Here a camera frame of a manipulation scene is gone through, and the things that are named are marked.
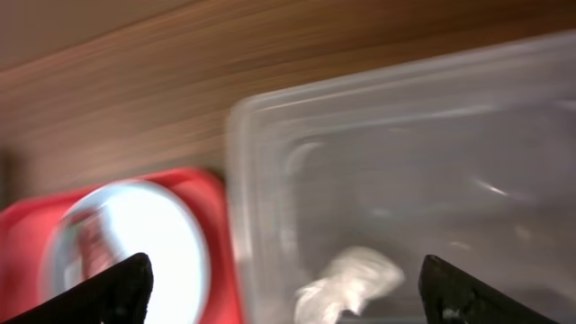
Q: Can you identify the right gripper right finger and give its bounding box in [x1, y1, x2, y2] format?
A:
[418, 255, 557, 324]

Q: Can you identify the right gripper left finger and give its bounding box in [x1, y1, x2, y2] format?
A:
[5, 253, 154, 324]

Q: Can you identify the white tissue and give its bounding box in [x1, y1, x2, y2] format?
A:
[294, 247, 405, 324]

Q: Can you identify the red snack wrapper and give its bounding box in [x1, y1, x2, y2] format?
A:
[71, 209, 117, 280]

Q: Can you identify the light blue plate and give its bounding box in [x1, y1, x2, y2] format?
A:
[40, 180, 211, 324]

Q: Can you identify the red plastic tray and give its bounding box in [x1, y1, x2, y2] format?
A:
[1, 168, 244, 324]

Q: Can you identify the clear plastic bin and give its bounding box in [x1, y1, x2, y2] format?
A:
[227, 31, 575, 323]

